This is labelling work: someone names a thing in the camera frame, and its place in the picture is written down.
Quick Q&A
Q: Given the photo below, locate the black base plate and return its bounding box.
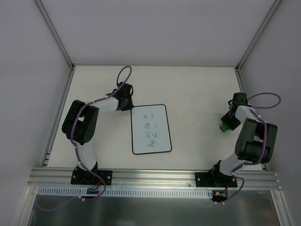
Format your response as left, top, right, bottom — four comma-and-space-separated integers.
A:
70, 168, 113, 186
195, 171, 238, 188

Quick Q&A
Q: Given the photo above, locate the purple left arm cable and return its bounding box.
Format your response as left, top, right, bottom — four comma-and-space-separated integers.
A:
70, 66, 131, 203

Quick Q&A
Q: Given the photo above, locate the white whiteboard black frame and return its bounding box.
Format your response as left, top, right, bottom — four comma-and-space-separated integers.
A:
131, 104, 172, 155

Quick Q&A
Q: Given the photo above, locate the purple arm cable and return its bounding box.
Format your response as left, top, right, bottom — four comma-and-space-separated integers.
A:
70, 66, 131, 203
213, 92, 282, 208

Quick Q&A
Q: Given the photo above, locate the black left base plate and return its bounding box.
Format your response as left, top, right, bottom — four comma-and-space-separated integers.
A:
70, 168, 113, 186

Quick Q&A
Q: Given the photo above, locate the aluminium front rail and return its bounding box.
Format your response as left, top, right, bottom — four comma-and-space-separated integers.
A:
27, 167, 283, 190

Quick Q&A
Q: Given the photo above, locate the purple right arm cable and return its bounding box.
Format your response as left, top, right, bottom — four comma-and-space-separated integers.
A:
213, 92, 282, 208

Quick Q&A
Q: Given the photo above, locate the right aluminium frame post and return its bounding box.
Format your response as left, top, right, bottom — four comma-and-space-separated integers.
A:
236, 0, 283, 72

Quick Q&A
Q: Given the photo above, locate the green whiteboard eraser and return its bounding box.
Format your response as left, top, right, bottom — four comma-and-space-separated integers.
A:
220, 124, 229, 132

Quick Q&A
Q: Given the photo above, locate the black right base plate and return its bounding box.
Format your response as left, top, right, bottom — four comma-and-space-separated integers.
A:
195, 171, 238, 188

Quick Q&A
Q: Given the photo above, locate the white slotted cable duct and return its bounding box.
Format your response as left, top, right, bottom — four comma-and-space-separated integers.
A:
37, 186, 213, 199

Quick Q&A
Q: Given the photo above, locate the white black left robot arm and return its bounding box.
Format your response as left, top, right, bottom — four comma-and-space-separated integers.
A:
62, 82, 134, 185

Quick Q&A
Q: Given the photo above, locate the aluminium frame post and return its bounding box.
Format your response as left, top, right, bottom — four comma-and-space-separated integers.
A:
236, 0, 283, 72
34, 0, 74, 69

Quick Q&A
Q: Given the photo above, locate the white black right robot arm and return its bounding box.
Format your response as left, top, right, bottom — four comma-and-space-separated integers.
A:
209, 92, 278, 186

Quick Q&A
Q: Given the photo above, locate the left aluminium frame post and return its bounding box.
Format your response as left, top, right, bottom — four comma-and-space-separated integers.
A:
34, 0, 74, 69

